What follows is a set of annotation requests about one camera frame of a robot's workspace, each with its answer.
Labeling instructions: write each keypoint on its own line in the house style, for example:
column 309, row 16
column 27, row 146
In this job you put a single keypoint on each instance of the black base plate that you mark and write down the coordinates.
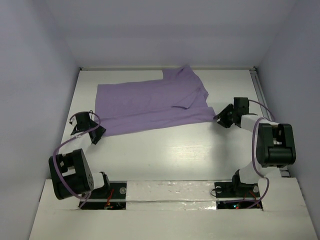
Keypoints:
column 103, row 199
column 229, row 197

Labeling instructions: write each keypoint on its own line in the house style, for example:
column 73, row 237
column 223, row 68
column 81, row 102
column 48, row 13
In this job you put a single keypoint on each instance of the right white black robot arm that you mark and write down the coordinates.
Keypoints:
column 272, row 146

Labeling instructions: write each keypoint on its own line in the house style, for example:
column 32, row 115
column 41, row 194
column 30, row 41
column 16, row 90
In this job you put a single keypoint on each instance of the purple t shirt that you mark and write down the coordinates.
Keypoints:
column 179, row 98

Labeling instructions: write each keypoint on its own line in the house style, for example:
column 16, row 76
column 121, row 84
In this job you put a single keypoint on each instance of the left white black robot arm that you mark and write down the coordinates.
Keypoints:
column 69, row 169

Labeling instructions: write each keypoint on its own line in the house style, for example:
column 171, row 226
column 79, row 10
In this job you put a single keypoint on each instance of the aluminium rail right side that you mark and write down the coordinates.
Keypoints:
column 265, row 105

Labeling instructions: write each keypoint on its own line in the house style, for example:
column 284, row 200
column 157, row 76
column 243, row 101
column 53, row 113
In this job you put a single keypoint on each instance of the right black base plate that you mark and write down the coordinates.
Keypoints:
column 229, row 197

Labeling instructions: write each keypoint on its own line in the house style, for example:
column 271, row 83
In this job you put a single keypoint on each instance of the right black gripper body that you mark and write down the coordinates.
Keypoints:
column 225, row 116

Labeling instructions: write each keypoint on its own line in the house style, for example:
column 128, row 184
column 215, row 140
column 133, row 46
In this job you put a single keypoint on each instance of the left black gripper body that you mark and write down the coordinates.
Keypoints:
column 95, row 132

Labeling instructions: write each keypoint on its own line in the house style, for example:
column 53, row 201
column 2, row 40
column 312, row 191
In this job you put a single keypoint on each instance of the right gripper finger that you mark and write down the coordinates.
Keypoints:
column 225, row 114
column 223, row 123

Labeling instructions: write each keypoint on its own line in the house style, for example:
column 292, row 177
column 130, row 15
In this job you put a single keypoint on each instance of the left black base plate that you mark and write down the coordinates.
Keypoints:
column 103, row 199

